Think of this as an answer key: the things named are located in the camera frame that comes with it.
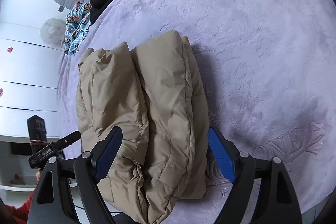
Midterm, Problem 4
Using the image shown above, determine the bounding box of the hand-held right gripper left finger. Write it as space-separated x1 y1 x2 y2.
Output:
27 126 123 224

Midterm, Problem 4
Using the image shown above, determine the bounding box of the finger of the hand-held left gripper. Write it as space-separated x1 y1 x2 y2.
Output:
59 131 82 150

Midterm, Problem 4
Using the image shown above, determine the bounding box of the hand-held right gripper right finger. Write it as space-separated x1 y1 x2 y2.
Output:
207 126 302 224

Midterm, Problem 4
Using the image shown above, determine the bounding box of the beige puffer jacket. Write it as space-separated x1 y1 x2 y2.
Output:
76 30 210 224

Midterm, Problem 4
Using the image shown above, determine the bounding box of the person's left forearm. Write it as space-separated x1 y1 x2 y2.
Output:
0 187 36 224

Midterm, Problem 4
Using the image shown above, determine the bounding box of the white drawer cabinet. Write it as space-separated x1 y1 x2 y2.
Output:
0 21 63 191

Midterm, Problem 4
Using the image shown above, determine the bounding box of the round cream pillow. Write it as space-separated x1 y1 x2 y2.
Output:
40 18 66 45

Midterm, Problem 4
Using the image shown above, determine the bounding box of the blue cartoon print cloth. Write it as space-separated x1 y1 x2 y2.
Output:
61 0 92 57

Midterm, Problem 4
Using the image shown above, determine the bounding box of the purple plush blanket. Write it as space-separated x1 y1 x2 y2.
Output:
56 0 336 215

